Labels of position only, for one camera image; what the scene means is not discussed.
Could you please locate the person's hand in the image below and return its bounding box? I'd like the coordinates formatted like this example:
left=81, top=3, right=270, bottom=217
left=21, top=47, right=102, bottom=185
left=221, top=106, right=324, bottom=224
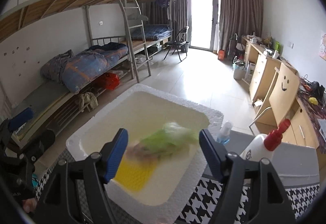
left=22, top=198, right=37, bottom=213

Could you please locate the blue liquid spray bottle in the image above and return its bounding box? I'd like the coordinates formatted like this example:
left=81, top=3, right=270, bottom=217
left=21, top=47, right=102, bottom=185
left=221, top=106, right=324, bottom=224
left=217, top=121, right=233, bottom=145

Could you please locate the yellow sponge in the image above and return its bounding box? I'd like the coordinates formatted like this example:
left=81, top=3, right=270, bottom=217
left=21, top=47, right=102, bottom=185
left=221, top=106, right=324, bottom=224
left=113, top=157, right=157, bottom=192

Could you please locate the white lotion bottle red pump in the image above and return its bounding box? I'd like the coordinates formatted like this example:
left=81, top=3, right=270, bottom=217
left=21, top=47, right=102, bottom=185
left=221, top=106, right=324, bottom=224
left=240, top=119, right=291, bottom=162

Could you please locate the houndstooth tablecloth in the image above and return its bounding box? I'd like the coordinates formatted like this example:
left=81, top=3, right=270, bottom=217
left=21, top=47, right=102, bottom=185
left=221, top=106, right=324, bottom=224
left=33, top=144, right=325, bottom=223

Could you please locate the white styrofoam box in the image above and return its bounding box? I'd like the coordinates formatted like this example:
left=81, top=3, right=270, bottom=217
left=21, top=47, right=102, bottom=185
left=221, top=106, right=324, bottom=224
left=66, top=84, right=223, bottom=223

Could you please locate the red plastic bag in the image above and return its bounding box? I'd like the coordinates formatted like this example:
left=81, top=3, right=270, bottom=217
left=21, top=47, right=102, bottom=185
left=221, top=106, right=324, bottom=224
left=94, top=72, right=120, bottom=91

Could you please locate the blue plaid quilt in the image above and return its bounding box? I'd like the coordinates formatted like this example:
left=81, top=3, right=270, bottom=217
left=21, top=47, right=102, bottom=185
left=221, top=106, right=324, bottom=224
left=40, top=42, right=129, bottom=94

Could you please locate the near metal bunk bed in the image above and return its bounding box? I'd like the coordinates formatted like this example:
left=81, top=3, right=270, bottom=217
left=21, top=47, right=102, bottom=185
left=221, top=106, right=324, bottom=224
left=1, top=0, right=147, bottom=150

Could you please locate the metal bunk bed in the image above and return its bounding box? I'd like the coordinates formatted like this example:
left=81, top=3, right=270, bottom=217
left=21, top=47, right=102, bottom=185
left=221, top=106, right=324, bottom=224
left=1, top=0, right=147, bottom=150
left=124, top=0, right=176, bottom=45

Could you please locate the white bucket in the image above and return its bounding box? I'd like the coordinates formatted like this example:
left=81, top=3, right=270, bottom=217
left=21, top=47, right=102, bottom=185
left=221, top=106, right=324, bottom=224
left=233, top=60, right=246, bottom=81

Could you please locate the wooden smiley face chair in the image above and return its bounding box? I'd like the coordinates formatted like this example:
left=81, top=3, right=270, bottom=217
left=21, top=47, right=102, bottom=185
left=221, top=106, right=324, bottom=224
left=249, top=62, right=300, bottom=129

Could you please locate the long wooden desk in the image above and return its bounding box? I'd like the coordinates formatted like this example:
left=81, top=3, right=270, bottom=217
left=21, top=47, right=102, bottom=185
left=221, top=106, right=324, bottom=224
left=242, top=38, right=325, bottom=153

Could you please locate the yellow object on desk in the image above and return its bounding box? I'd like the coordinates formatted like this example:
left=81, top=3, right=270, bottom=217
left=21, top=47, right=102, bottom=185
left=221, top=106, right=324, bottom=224
left=308, top=97, right=319, bottom=105

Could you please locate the black folding chair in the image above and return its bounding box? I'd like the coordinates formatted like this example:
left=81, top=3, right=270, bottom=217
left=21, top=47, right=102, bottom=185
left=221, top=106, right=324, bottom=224
left=164, top=26, right=189, bottom=62

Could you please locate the far metal bunk bed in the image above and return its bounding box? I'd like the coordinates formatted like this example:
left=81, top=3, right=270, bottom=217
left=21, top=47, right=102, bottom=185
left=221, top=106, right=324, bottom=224
left=124, top=0, right=176, bottom=45

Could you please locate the brown right curtain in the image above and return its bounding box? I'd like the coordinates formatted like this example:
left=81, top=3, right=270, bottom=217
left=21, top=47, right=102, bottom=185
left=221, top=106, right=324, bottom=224
left=219, top=0, right=263, bottom=51

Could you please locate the glass balcony door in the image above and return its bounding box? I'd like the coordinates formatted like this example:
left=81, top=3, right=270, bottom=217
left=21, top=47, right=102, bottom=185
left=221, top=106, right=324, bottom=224
left=187, top=0, right=220, bottom=52

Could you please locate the cartoon wall picture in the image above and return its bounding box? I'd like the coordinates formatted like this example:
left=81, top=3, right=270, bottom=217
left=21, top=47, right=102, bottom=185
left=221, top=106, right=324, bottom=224
left=319, top=31, right=326, bottom=60

